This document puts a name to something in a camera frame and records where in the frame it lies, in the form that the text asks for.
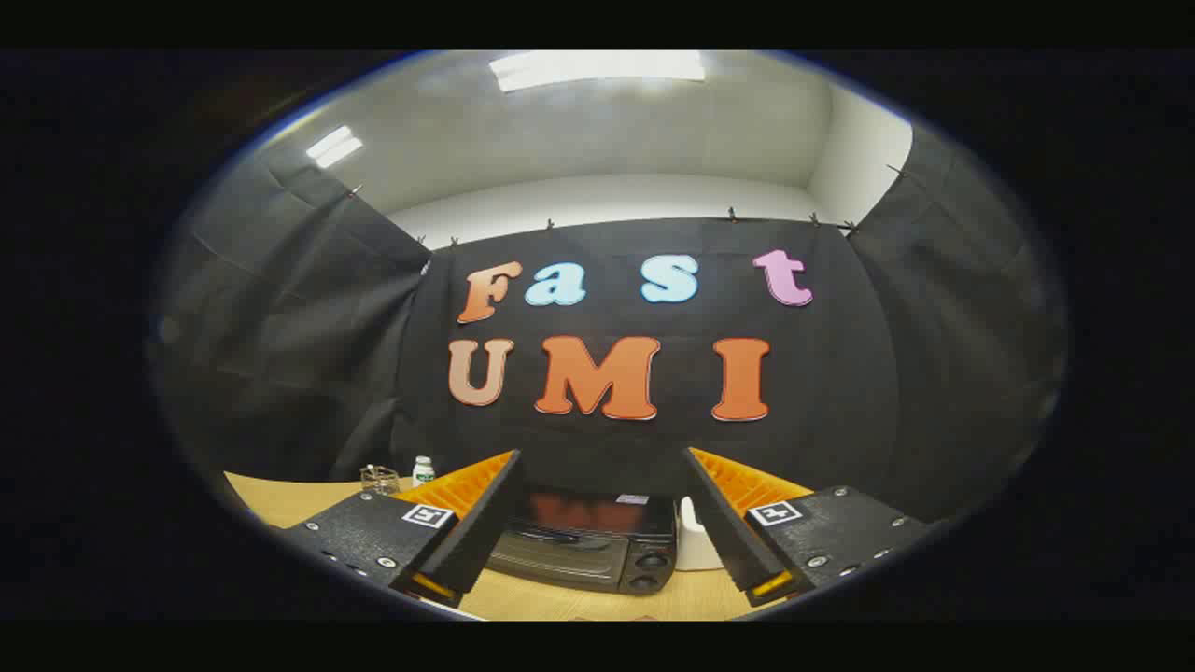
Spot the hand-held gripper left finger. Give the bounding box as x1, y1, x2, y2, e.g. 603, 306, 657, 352
280, 449, 524, 609

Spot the white bread toaster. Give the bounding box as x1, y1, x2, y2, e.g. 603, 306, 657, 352
674, 497, 725, 572

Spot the black toaster oven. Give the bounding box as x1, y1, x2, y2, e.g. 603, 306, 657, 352
485, 490, 680, 595

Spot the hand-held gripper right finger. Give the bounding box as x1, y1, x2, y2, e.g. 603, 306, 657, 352
682, 446, 935, 608

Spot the large ceiling light panel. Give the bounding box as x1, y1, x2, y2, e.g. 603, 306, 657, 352
488, 50, 708, 93

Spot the small ceiling light panel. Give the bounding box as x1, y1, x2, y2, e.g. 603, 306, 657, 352
305, 125, 364, 170

